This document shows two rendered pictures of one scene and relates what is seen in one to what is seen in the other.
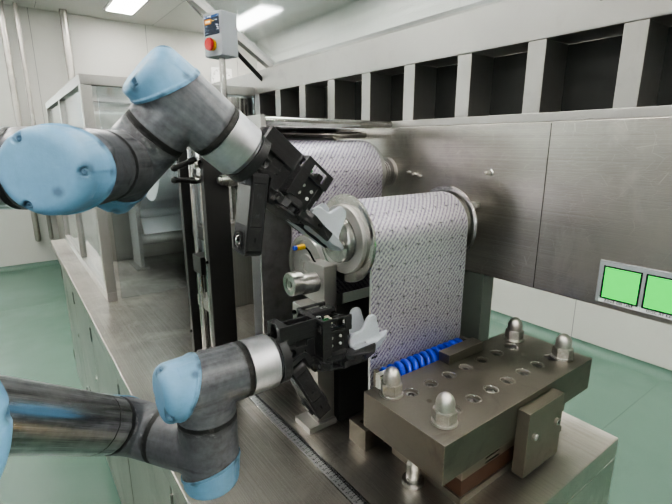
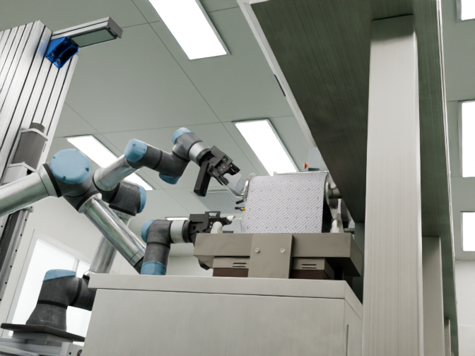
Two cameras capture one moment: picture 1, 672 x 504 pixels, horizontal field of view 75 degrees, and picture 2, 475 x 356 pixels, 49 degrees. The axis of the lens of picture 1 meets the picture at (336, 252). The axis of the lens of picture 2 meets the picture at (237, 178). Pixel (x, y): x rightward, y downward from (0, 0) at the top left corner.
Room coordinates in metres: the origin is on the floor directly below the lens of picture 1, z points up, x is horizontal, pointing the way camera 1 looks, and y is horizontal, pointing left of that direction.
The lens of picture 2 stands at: (-0.08, -1.33, 0.60)
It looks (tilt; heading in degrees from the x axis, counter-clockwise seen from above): 25 degrees up; 61
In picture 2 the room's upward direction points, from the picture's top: 8 degrees clockwise
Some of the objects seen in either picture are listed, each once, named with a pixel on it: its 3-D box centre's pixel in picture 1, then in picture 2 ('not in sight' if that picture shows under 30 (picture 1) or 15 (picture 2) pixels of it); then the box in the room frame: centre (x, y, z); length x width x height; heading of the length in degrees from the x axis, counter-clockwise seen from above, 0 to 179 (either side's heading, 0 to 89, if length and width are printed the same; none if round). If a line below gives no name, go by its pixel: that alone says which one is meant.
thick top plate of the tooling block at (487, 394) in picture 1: (485, 389); (277, 254); (0.67, -0.25, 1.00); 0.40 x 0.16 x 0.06; 127
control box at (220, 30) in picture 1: (218, 35); (312, 161); (1.17, 0.29, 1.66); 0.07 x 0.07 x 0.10; 52
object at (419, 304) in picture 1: (419, 309); (280, 229); (0.74, -0.15, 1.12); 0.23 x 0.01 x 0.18; 127
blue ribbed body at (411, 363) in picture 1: (425, 360); not in sight; (0.72, -0.16, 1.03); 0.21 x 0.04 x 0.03; 127
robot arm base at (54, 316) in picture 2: not in sight; (49, 316); (0.37, 0.77, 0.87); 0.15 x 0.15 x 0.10
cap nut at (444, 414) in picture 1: (445, 407); (217, 229); (0.54, -0.15, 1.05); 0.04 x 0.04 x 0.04
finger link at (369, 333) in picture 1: (370, 331); (237, 227); (0.65, -0.05, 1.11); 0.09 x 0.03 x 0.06; 125
